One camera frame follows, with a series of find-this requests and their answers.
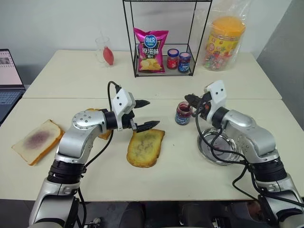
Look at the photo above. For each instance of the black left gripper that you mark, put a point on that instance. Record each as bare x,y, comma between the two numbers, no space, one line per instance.
129,121

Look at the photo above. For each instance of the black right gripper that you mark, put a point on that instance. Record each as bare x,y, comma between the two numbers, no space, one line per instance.
204,111

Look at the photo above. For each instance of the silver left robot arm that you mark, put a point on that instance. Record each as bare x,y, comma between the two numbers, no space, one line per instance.
80,133

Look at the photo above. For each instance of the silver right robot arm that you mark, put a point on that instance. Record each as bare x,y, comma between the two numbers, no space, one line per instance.
251,135

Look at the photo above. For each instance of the open blue-label jam jar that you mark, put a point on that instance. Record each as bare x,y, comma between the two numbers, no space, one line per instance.
183,117

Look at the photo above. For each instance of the toasted bread slice with jam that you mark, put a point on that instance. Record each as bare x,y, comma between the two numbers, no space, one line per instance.
145,148

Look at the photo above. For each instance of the closed blue-label jam jar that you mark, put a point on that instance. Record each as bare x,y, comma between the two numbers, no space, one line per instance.
184,63

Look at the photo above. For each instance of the plain bread slice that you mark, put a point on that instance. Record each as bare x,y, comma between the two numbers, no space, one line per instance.
105,135

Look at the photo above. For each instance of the red-label jam jar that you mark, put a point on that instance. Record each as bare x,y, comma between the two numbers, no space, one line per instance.
172,60

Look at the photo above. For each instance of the white bread slice purple stain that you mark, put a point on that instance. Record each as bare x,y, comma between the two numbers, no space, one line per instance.
38,141

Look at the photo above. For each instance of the clear glass dish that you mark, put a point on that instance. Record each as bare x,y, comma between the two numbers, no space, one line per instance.
209,154

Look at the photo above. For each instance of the candy jar with yellow lid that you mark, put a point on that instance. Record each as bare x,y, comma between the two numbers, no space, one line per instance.
223,45

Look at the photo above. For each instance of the pink potato chips bag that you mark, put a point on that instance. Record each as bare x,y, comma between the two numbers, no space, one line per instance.
152,51

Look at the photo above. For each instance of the red bulb-shaped object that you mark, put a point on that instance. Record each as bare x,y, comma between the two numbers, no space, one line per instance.
108,55

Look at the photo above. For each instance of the clear drinking glass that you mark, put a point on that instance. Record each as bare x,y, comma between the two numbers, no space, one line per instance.
101,53

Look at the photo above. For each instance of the clear plastic bag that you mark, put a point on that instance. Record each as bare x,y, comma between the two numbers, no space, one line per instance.
237,9

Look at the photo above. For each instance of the open laptop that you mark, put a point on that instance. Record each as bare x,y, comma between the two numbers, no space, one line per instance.
9,76

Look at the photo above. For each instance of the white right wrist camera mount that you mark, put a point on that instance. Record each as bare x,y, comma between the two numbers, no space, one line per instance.
217,93

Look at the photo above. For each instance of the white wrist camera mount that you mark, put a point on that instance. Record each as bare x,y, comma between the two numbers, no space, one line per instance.
217,93
122,102

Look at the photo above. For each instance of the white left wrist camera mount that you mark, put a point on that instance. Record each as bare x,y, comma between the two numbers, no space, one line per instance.
122,102

